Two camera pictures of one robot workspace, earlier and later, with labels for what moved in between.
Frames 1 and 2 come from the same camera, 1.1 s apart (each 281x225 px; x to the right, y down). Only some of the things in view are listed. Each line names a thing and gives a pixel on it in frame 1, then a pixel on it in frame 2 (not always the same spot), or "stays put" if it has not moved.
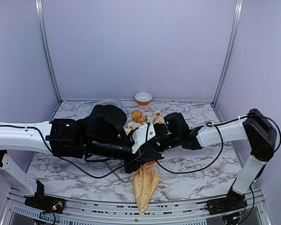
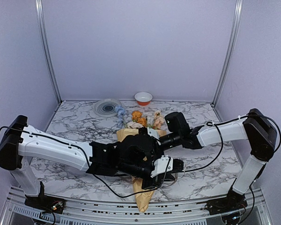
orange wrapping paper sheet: (145, 179) stays put
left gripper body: (100, 148) → (130, 169)
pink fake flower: (133, 124) stays put
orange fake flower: (136, 116) stays put
